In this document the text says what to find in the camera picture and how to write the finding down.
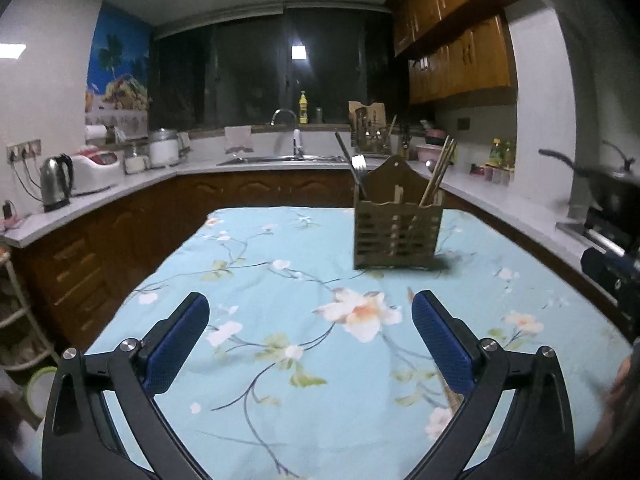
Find wooden chopstick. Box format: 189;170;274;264
427;138;457;206
419;136;454;207

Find metal fork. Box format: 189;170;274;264
350;154;369;200

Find stainless kitchen sink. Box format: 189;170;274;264
217;155;346;167

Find right hand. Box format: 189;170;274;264
586;340;639;456

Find floral light blue tablecloth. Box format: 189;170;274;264
91;207;631;479

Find wooden utensil holder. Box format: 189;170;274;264
354;155;444;269

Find oil bottle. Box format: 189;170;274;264
487;138;503;168

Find white red rice cooker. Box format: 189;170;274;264
72;148;124;196

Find glass jar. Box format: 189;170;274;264
124;145;149;176

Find pink bowl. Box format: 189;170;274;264
416;144;442;162

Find white pot with lid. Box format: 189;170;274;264
148;128;180;168

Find stainless electric kettle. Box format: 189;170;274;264
40;154;74;212

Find countertop dish rack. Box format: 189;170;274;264
348;101;392;156

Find chrome sink faucet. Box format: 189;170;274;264
269;108;305;157

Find metal chopstick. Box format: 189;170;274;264
334;131;354;172

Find beach fruit poster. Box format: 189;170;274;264
85;3;153;140

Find upper wooden cabinets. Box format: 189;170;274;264
387;0;518;105

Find yellow dish soap bottle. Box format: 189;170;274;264
298;91;308;125

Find black pan handle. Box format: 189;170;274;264
538;148;591;178

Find wall power outlet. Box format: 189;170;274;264
6;139;41;165

